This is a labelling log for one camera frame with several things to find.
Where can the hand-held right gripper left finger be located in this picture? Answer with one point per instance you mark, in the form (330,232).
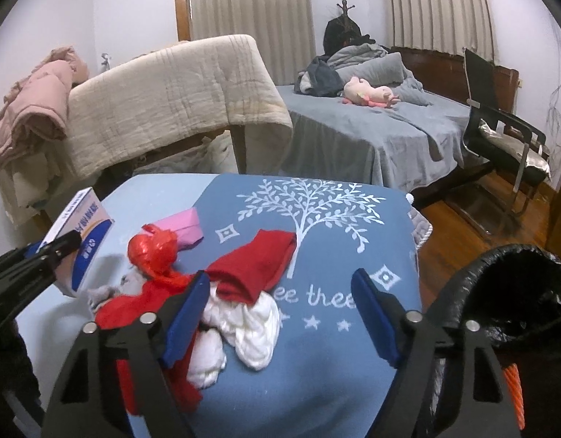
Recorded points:
(182,328)

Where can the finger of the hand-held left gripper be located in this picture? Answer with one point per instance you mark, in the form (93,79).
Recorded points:
(29,264)

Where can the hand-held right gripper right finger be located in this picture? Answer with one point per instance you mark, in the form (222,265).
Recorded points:
(376,328)

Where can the white blue orange cardboard box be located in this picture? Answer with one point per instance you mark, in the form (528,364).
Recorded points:
(91,232)

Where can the grey cloth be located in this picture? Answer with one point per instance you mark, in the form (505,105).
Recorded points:
(125,285)

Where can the white cloth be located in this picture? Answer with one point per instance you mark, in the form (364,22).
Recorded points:
(257,328)

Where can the red cloth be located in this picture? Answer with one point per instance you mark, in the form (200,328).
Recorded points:
(253,264)

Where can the black-lined trash bin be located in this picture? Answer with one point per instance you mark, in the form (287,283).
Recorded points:
(513,255)

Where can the cream cloth pile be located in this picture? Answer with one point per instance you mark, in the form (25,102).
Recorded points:
(25,187)

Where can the red plastic bag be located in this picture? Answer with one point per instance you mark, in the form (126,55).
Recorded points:
(150,251)

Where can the pink face mask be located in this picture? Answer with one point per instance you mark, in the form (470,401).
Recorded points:
(184,228)

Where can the pink towel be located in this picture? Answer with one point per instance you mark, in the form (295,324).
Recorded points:
(34,100)

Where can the bed with grey sheet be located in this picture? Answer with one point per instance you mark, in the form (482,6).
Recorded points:
(353,137)

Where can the shiny chair cushion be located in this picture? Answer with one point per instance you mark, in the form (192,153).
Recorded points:
(522,155)

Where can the beige quilt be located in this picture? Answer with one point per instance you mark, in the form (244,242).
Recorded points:
(171,86)

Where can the pink plush toy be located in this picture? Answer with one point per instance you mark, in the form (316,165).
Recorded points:
(367,93)

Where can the dark grey clothing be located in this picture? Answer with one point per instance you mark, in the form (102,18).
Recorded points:
(321,77)

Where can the grey duvet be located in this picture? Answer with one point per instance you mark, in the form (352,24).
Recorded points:
(380,64)

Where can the black garment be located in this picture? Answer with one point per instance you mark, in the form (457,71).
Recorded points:
(344,34)

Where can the wooden coat rack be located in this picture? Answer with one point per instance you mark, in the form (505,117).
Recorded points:
(344,7)

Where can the beige striped curtain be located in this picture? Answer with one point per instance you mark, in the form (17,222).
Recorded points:
(440,4)
(248,0)

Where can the small metal wall fixture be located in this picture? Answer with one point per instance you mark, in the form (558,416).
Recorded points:
(105,61)

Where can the wooden window frame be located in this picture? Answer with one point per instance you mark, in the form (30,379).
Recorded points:
(182,4)

